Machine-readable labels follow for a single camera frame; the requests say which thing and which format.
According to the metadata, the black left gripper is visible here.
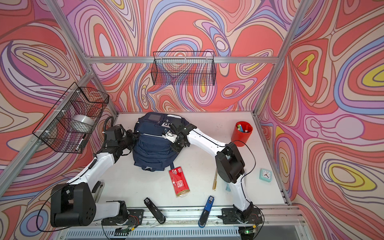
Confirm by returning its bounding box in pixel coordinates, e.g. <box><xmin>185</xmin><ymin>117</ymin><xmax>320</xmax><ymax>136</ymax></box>
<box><xmin>117</xmin><ymin>129</ymin><xmax>141</xmax><ymax>152</ymax></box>

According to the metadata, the navy blue student backpack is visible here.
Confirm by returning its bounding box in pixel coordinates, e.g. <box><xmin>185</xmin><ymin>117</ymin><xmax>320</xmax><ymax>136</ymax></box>
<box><xmin>132</xmin><ymin>112</ymin><xmax>189</xmax><ymax>172</ymax></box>

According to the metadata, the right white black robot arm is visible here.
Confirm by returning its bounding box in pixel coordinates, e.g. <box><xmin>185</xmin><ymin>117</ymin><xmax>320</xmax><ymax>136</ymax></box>
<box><xmin>162</xmin><ymin>115</ymin><xmax>253</xmax><ymax>222</ymax></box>

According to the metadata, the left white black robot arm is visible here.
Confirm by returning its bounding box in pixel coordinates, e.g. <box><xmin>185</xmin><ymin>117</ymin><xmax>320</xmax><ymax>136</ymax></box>
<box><xmin>50</xmin><ymin>125</ymin><xmax>139</xmax><ymax>228</ymax></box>

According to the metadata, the white tape roll in basket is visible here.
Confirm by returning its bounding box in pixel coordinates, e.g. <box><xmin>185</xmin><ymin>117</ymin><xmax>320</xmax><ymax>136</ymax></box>
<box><xmin>70</xmin><ymin>115</ymin><xmax>95</xmax><ymax>134</ymax></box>

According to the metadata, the red snack packet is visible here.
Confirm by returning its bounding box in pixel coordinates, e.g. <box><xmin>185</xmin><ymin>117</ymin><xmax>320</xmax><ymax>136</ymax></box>
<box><xmin>169</xmin><ymin>167</ymin><xmax>190</xmax><ymax>197</ymax></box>

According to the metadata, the grey silver stapler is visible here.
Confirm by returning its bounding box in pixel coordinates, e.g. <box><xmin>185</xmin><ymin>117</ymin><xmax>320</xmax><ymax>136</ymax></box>
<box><xmin>91</xmin><ymin>181</ymin><xmax>105</xmax><ymax>203</ymax></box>

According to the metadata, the red ribbed metal pen cup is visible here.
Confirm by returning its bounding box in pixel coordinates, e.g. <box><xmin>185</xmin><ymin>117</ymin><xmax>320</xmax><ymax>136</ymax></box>
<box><xmin>231</xmin><ymin>121</ymin><xmax>253</xmax><ymax>147</ymax></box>

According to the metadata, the gold pen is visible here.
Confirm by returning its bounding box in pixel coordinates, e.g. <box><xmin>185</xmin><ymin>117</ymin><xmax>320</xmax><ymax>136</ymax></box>
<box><xmin>212</xmin><ymin>170</ymin><xmax>218</xmax><ymax>190</ymax></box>

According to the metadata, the black stapler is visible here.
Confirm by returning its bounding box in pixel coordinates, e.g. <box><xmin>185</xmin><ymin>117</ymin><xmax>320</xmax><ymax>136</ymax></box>
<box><xmin>144</xmin><ymin>198</ymin><xmax>166</xmax><ymax>225</ymax></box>

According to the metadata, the blue stapler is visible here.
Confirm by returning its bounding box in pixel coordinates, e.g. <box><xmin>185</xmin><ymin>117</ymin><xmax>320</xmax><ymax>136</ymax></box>
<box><xmin>198</xmin><ymin>196</ymin><xmax>215</xmax><ymax>228</ymax></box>

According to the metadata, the mint green small clock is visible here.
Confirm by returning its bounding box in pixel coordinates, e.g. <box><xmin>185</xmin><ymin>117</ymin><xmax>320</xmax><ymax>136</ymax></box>
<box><xmin>259</xmin><ymin>168</ymin><xmax>273</xmax><ymax>183</ymax></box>

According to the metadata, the black wire basket left wall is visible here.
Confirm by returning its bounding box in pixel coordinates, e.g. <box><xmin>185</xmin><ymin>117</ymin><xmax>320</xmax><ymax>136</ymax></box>
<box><xmin>33</xmin><ymin>83</ymin><xmax>109</xmax><ymax>154</ymax></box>

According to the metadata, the black wire basket wall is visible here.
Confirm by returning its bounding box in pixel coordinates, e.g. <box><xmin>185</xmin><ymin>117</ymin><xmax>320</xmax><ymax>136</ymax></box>
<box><xmin>33</xmin><ymin>83</ymin><xmax>109</xmax><ymax>154</ymax></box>
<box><xmin>151</xmin><ymin>51</ymin><xmax>217</xmax><ymax>86</ymax></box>

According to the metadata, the black wire basket back wall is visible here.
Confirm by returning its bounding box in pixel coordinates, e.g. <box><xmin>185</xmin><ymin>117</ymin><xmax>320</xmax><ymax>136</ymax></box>
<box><xmin>151</xmin><ymin>51</ymin><xmax>217</xmax><ymax>86</ymax></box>

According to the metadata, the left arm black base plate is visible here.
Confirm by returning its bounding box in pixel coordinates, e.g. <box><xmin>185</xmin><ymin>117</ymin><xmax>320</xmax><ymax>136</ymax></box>
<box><xmin>102</xmin><ymin>209</ymin><xmax>144</xmax><ymax>227</ymax></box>

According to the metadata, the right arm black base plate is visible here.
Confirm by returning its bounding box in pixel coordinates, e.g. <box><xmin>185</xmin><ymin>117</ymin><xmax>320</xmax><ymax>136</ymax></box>
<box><xmin>218</xmin><ymin>207</ymin><xmax>263</xmax><ymax>225</ymax></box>

